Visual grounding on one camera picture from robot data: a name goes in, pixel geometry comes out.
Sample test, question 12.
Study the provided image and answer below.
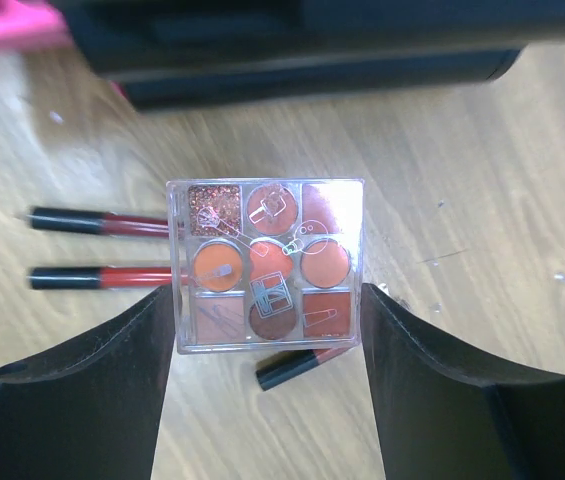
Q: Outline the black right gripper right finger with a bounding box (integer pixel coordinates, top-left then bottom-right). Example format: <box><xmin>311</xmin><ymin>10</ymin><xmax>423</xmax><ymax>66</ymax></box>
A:
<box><xmin>361</xmin><ymin>284</ymin><xmax>565</xmax><ymax>479</ymax></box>

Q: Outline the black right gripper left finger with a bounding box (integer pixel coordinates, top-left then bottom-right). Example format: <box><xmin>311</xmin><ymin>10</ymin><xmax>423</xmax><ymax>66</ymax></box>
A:
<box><xmin>0</xmin><ymin>286</ymin><xmax>175</xmax><ymax>479</ymax></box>

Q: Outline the square clear blush palette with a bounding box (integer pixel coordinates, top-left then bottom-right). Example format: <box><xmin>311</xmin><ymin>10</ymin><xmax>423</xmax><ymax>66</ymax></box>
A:
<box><xmin>166</xmin><ymin>178</ymin><xmax>364</xmax><ymax>354</ymax></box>

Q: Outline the black drawer organizer box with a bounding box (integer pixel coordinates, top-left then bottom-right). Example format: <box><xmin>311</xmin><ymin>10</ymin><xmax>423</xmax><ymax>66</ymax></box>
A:
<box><xmin>55</xmin><ymin>0</ymin><xmax>565</xmax><ymax>110</ymax></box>

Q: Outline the pink drawer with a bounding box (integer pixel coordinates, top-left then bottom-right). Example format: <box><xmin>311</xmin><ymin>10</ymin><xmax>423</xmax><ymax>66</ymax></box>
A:
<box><xmin>0</xmin><ymin>0</ymin><xmax>72</xmax><ymax>50</ymax></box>

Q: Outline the bright red lip gloss tube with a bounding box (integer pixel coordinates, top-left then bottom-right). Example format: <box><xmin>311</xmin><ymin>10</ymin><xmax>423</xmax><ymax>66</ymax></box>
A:
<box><xmin>27</xmin><ymin>266</ymin><xmax>172</xmax><ymax>290</ymax></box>

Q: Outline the red lip gloss tube right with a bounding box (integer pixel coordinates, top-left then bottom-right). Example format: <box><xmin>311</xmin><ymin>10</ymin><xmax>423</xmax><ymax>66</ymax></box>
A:
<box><xmin>255</xmin><ymin>348</ymin><xmax>348</xmax><ymax>391</ymax></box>

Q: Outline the dark red lip gloss tube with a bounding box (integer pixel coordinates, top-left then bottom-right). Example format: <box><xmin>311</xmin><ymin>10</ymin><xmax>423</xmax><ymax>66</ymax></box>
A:
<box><xmin>27</xmin><ymin>206</ymin><xmax>169</xmax><ymax>238</ymax></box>

